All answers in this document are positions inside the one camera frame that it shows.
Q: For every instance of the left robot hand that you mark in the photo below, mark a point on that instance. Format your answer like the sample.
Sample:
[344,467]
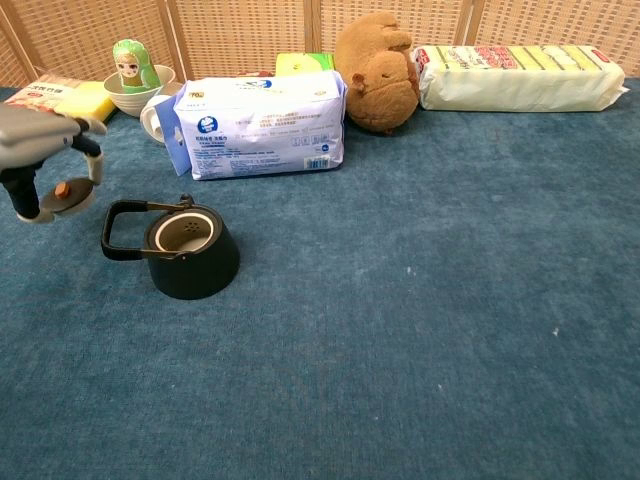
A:
[30,135]

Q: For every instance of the black lid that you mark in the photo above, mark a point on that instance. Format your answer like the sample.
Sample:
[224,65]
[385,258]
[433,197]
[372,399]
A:
[75,197]

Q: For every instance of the red white snack packet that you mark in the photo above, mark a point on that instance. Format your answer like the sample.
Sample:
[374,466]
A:
[40,92]

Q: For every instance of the yellow green sponge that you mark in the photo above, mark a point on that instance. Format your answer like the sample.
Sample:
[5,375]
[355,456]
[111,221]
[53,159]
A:
[85,102]

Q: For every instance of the pale green bowl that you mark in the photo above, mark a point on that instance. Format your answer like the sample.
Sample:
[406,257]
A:
[130,104]

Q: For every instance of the white mug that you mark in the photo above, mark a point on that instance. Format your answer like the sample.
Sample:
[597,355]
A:
[149,120]

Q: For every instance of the green nesting doll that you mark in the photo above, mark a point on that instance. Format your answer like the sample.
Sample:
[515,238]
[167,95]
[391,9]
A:
[132,65]

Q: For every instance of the pale blue plastic packet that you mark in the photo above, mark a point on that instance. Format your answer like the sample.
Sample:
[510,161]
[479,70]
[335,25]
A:
[172,145]

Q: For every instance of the blue white wipes pack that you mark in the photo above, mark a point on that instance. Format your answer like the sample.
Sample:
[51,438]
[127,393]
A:
[260,130]

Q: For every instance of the wicker folding screen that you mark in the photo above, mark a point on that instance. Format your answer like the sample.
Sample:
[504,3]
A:
[240,30]

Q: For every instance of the green tissue box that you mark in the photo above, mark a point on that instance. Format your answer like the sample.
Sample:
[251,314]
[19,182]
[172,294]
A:
[300,62]

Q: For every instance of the brown capybara plush toy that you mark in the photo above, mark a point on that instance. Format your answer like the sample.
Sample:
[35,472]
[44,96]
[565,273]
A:
[380,85]

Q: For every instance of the blue table cloth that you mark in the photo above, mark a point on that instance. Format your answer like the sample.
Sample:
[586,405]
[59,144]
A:
[400,300]

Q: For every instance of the long pack of sponges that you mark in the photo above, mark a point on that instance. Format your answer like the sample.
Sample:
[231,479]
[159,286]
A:
[520,85]

